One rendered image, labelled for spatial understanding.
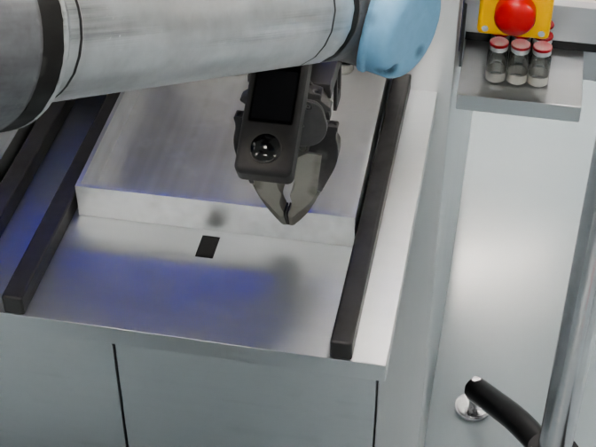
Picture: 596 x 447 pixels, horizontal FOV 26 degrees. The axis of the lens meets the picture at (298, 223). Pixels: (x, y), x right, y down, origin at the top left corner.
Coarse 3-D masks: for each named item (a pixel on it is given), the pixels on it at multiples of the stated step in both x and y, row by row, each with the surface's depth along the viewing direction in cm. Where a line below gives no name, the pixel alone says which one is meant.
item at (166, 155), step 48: (144, 96) 135; (192, 96) 135; (240, 96) 135; (384, 96) 133; (96, 144) 123; (144, 144) 129; (192, 144) 129; (96, 192) 119; (144, 192) 118; (192, 192) 123; (240, 192) 123; (288, 192) 123; (336, 192) 123; (336, 240) 117
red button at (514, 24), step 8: (504, 0) 125; (512, 0) 124; (520, 0) 124; (528, 0) 125; (496, 8) 126; (504, 8) 125; (512, 8) 124; (520, 8) 124; (528, 8) 124; (496, 16) 125; (504, 16) 125; (512, 16) 125; (520, 16) 124; (528, 16) 125; (496, 24) 126; (504, 24) 125; (512, 24) 125; (520, 24) 125; (528, 24) 125; (504, 32) 126; (512, 32) 126; (520, 32) 126
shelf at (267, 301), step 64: (64, 128) 131; (0, 256) 117; (64, 256) 117; (128, 256) 117; (192, 256) 117; (256, 256) 117; (320, 256) 117; (384, 256) 117; (0, 320) 112; (64, 320) 110; (128, 320) 110; (192, 320) 110; (256, 320) 110; (320, 320) 110; (384, 320) 110
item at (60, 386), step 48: (0, 336) 175; (48, 336) 173; (432, 336) 174; (0, 384) 182; (48, 384) 180; (96, 384) 178; (144, 384) 176; (192, 384) 174; (240, 384) 172; (288, 384) 170; (336, 384) 169; (432, 384) 206; (0, 432) 189; (48, 432) 187; (96, 432) 185; (144, 432) 183; (192, 432) 181; (240, 432) 179; (288, 432) 177; (336, 432) 175
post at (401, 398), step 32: (448, 0) 129; (448, 32) 131; (448, 64) 134; (448, 96) 136; (448, 128) 139; (416, 224) 148; (416, 256) 152; (416, 288) 155; (416, 320) 158; (416, 352) 162; (384, 384) 167; (416, 384) 166; (384, 416) 171; (416, 416) 170
